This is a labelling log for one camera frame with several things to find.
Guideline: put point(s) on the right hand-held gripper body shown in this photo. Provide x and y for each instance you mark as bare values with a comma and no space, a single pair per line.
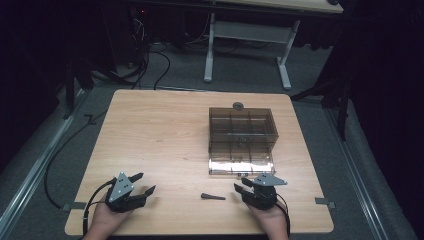
265,191

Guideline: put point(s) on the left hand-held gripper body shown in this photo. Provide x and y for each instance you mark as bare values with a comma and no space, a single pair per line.
120,196

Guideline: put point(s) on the small dark tapered stick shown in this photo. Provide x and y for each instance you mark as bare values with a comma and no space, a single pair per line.
212,197

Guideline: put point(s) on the brown transparent compartment box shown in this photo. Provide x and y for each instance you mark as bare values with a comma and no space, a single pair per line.
242,140

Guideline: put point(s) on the person's left hand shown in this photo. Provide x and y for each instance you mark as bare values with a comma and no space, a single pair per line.
107,219

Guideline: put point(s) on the person's right hand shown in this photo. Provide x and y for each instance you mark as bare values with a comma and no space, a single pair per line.
270,220

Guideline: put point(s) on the round grey table grommet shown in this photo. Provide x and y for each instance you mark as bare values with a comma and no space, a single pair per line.
238,106

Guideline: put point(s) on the black metal stand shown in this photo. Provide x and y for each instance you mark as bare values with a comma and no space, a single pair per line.
75,80
333,96

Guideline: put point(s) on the grey metal table bracket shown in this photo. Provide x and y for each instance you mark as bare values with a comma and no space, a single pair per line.
324,201
74,206

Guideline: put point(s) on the aluminium floor rail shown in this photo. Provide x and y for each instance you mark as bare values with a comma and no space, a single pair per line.
36,163
356,173

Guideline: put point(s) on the white metal frame desk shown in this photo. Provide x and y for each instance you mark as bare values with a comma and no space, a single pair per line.
250,33

